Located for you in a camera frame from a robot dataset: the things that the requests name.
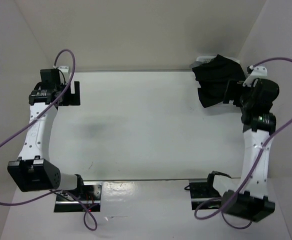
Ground black pleated skirt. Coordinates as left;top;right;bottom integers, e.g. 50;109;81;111
191;54;246;108

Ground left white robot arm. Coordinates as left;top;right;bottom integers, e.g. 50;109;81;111
7;66;86;200

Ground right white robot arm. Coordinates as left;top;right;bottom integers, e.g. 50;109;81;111
205;78;280;223

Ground white laundry basket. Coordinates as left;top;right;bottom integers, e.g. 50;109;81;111
192;55;240;67

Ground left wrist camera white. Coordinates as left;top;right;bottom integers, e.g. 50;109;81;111
53;65;71;74

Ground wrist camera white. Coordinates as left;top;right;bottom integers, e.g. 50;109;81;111
53;65;71;74
242;65;268;87

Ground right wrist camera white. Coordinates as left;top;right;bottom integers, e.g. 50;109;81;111
242;65;268;87

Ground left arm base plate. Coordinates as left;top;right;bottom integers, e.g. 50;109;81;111
53;181;103;213

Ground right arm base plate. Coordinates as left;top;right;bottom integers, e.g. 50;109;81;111
184;178;237;211

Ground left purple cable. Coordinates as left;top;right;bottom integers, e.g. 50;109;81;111
0;49;98;231

